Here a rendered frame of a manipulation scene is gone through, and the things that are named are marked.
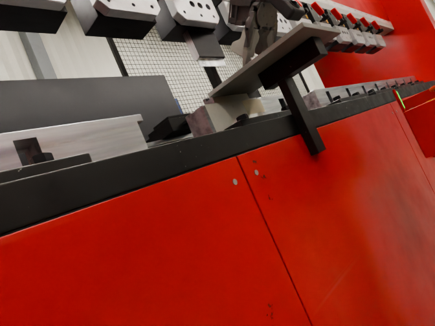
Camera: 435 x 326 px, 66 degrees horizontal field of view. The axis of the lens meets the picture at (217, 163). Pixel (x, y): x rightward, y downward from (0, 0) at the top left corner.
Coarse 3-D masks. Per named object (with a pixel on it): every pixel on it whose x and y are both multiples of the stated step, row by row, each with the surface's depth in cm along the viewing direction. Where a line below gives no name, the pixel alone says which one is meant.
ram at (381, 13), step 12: (300, 0) 133; (312, 0) 142; (336, 0) 167; (348, 0) 183; (360, 0) 202; (372, 0) 227; (348, 12) 174; (372, 12) 213; (384, 12) 239; (384, 24) 224
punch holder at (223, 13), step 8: (216, 0) 92; (224, 0) 92; (216, 8) 93; (224, 8) 91; (224, 16) 91; (224, 24) 92; (232, 24) 91; (216, 32) 95; (224, 32) 93; (232, 32) 93; (240, 32) 96; (224, 40) 96; (232, 40) 98
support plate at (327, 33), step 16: (288, 32) 61; (304, 32) 62; (320, 32) 66; (336, 32) 70; (272, 48) 63; (288, 48) 66; (256, 64) 68; (240, 80) 74; (256, 80) 79; (208, 96) 76
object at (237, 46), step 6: (252, 36) 71; (258, 36) 72; (234, 42) 75; (240, 42) 74; (252, 42) 72; (234, 48) 75; (240, 48) 74; (246, 48) 72; (252, 48) 72; (240, 54) 74; (246, 54) 72; (252, 54) 73; (246, 60) 73
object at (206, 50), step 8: (184, 32) 82; (192, 32) 82; (200, 32) 84; (208, 32) 87; (192, 40) 81; (200, 40) 83; (208, 40) 86; (216, 40) 88; (192, 48) 81; (200, 48) 82; (208, 48) 84; (216, 48) 87; (192, 56) 82; (200, 56) 81; (208, 56) 83; (216, 56) 85; (224, 56) 88; (200, 64) 81; (208, 64) 84; (216, 64) 86; (224, 64) 88
